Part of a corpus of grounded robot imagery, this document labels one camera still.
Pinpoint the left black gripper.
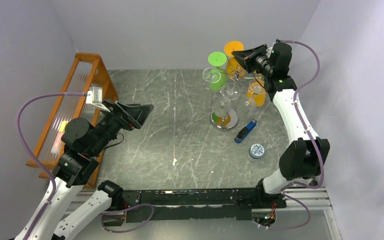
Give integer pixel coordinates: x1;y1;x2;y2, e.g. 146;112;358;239
91;99;155;155

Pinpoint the black base frame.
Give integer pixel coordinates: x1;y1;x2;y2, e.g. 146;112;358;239
108;185;287;223

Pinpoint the green plastic wine glass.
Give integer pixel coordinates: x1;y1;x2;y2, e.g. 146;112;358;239
207;51;228;91

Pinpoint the loose purple cable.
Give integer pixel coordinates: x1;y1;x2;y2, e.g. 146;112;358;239
99;203;155;234

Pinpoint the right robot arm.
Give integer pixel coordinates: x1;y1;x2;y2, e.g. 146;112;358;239
231;40;330;208

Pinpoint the orange wooden rack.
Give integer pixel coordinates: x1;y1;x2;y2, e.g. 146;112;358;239
33;53;118;172

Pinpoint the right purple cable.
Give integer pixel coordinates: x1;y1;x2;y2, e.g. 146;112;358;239
279;39;325;190

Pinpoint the orange plastic goblet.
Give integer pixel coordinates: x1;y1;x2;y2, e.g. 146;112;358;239
223;40;246;80
246;72;266;107

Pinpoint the clear wine glass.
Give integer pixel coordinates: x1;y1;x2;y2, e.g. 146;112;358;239
212;83;240;119
239;80;266;119
202;67;221;84

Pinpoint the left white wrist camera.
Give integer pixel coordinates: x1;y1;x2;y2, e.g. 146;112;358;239
85;86;110;112

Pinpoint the chrome wine glass rack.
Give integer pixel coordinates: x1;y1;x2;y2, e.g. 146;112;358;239
210;70;252;131

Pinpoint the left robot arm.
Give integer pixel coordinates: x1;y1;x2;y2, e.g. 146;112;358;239
15;101;154;240

